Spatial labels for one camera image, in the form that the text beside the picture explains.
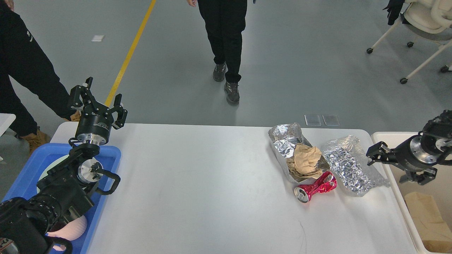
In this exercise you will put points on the crushed red can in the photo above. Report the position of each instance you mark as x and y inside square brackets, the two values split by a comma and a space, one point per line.
[326, 183]

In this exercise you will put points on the white side table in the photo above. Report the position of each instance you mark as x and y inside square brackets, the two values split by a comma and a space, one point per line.
[5, 121]

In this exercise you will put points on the brown paper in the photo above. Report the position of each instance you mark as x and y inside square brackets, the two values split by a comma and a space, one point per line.
[306, 162]

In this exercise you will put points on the pink mug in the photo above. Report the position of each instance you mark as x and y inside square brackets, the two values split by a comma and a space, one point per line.
[70, 231]

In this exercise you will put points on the clear floor tile right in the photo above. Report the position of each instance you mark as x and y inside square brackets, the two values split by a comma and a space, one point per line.
[331, 119]

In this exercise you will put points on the clear plastic wrap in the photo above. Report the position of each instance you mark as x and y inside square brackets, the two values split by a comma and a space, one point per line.
[349, 163]

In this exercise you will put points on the green plate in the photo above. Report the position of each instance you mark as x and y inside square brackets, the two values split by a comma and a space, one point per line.
[53, 164]

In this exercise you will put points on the clear floor tile left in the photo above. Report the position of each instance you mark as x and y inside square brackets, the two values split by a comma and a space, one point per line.
[313, 120]

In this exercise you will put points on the clear floor tile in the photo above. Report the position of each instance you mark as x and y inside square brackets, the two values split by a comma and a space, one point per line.
[331, 119]
[313, 120]

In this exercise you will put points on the white office chair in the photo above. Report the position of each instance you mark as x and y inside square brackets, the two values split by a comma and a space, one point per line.
[427, 19]

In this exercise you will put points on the blue plastic tray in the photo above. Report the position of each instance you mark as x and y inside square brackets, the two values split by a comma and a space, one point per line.
[25, 184]

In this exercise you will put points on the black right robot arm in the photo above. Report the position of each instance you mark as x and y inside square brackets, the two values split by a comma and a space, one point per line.
[439, 128]

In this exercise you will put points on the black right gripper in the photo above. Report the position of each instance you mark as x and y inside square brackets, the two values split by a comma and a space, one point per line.
[416, 154]

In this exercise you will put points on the aluminium foil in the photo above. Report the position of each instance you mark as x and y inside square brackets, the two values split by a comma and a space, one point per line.
[283, 141]

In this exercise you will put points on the brown paper bag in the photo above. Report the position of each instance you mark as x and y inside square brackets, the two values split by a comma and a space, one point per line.
[434, 232]

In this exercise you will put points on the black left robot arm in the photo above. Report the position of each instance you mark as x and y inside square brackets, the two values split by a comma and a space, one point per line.
[65, 192]

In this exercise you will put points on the person in grey sneakers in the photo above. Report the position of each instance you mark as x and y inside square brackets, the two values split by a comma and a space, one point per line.
[224, 24]

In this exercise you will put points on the person in tan boots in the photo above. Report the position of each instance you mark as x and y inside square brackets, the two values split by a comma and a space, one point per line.
[22, 59]

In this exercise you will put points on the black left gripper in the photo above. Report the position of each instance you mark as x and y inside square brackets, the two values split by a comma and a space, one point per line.
[94, 128]

